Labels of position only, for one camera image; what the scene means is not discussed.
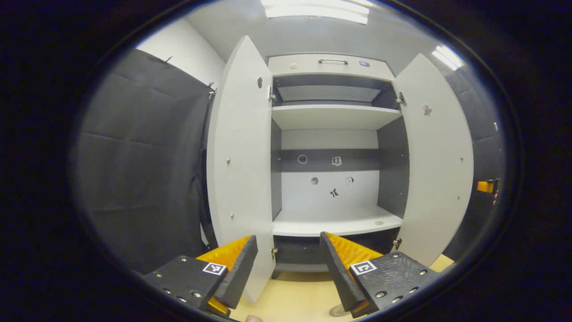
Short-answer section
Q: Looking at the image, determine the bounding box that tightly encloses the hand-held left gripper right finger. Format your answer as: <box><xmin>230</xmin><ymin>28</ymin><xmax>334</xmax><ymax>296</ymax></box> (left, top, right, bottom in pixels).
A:
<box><xmin>319</xmin><ymin>232</ymin><xmax>443</xmax><ymax>319</ymax></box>

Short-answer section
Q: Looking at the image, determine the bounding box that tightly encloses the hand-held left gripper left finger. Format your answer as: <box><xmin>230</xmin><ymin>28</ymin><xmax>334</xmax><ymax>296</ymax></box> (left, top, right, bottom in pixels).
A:
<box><xmin>143</xmin><ymin>235</ymin><xmax>259</xmax><ymax>319</ymax></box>

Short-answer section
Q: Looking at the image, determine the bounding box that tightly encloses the grey cabinet door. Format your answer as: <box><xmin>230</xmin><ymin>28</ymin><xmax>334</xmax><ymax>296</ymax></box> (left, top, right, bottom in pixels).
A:
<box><xmin>206</xmin><ymin>36</ymin><xmax>277</xmax><ymax>302</ymax></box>
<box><xmin>392</xmin><ymin>54</ymin><xmax>474</xmax><ymax>267</ymax></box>

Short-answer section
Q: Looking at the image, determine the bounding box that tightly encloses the grey white cabinet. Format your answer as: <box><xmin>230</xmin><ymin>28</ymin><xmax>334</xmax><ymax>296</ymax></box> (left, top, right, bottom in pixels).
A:
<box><xmin>267</xmin><ymin>54</ymin><xmax>409</xmax><ymax>273</ymax></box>

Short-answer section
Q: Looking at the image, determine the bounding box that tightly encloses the grey cabinet drawer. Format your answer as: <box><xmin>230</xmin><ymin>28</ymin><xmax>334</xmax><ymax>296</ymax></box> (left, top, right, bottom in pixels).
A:
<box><xmin>267</xmin><ymin>54</ymin><xmax>396</xmax><ymax>82</ymax></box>

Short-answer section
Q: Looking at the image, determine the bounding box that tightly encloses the black backdrop cloth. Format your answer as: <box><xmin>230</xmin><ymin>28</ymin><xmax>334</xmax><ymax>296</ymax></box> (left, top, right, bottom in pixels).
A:
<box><xmin>71</xmin><ymin>48</ymin><xmax>217</xmax><ymax>274</ymax></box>
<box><xmin>442</xmin><ymin>67</ymin><xmax>508</xmax><ymax>262</ymax></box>

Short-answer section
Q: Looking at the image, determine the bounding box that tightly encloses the small ceiling light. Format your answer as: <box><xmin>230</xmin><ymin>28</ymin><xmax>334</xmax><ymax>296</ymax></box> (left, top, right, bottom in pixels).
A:
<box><xmin>431</xmin><ymin>45</ymin><xmax>465</xmax><ymax>71</ymax></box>

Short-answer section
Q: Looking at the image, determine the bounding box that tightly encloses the large ceiling light panel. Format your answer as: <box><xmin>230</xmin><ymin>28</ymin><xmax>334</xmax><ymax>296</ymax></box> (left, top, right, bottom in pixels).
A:
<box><xmin>261</xmin><ymin>0</ymin><xmax>370</xmax><ymax>24</ymax></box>

